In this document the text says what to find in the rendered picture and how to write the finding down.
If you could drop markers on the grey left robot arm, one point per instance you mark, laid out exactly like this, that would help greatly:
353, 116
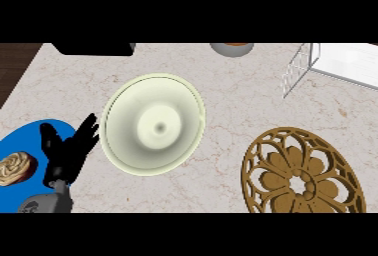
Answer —
49, 201

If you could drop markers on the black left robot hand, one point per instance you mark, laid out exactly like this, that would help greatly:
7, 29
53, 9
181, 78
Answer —
63, 155

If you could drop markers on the brown swirled croissant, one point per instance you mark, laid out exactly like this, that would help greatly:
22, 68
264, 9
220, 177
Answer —
15, 168

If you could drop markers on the black appliance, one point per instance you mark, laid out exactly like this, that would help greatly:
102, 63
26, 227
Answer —
94, 48

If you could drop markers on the brown wooden flower trivet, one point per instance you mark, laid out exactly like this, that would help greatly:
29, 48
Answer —
301, 171

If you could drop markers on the blue placemat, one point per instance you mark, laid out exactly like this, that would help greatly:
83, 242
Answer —
19, 196

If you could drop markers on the grey bowl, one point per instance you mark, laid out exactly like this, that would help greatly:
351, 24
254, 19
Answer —
232, 49

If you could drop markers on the pale cream tiered shelf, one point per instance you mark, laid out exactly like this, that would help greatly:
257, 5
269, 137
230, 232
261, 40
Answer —
153, 124

